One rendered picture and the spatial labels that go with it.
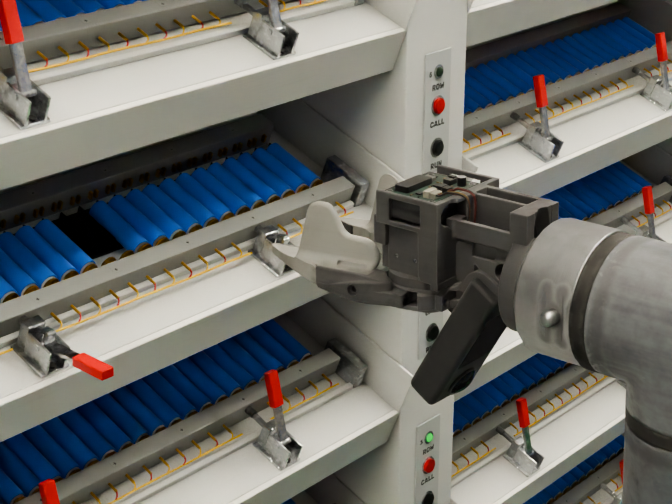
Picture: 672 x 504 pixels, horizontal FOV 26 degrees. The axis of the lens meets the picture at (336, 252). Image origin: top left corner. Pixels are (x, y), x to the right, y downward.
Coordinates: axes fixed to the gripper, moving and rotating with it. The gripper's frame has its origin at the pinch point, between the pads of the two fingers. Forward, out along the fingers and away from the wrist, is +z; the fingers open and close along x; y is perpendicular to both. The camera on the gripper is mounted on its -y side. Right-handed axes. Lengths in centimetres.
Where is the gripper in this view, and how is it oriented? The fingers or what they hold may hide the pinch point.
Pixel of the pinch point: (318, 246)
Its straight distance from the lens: 108.0
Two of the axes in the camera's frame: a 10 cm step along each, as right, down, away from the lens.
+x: -6.6, 2.9, -7.0
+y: -0.2, -9.3, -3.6
